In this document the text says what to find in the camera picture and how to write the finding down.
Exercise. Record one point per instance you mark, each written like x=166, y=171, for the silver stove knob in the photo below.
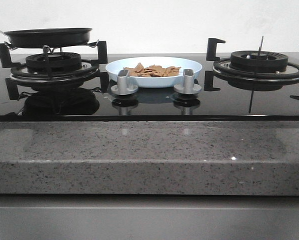
x=125, y=86
x=188, y=87

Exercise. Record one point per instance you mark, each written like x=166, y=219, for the black glass cooktop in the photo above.
x=220, y=100

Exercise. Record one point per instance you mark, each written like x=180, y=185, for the light blue plate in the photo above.
x=113, y=68

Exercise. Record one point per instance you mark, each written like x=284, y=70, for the black burner grate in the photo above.
x=19, y=71
x=223, y=69

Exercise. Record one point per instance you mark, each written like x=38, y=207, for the black right burner head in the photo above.
x=253, y=58

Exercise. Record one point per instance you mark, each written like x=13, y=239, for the brown meat pieces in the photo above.
x=155, y=71

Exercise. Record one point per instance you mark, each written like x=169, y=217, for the silver right stove knob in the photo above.
x=188, y=87

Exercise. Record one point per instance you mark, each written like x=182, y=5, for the black frying pan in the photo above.
x=52, y=37

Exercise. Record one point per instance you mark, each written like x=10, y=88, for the black left burner head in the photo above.
x=59, y=62

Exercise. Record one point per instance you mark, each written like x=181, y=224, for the black left burner grate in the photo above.
x=19, y=71

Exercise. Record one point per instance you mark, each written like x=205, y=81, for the black right burner grate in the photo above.
x=223, y=69

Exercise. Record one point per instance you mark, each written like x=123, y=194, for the grey cabinet front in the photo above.
x=144, y=217

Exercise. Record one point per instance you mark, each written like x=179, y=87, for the silver left stove knob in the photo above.
x=125, y=86

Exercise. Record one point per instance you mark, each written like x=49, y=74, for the black burner head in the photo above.
x=253, y=58
x=59, y=62

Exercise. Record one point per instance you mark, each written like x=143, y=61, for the grey speckled stone countertop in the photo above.
x=165, y=158

